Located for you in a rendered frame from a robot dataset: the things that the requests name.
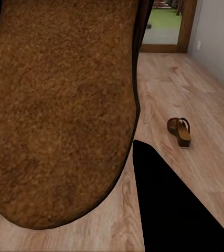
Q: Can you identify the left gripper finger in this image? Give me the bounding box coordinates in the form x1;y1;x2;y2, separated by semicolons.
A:
133;140;224;252

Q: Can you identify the sandal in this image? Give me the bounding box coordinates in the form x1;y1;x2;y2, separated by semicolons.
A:
0;0;154;230
167;118;191;148

